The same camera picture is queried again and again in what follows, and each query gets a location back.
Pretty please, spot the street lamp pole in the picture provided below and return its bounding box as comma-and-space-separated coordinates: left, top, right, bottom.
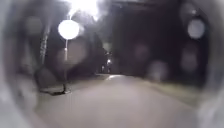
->
61, 3, 98, 95
106, 59, 113, 74

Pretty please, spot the grey paved path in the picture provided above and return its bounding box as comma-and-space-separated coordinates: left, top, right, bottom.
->
33, 74, 201, 128

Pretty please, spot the dark verge beside path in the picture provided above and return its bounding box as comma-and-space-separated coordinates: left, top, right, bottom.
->
129, 75, 204, 104
34, 73, 109, 97

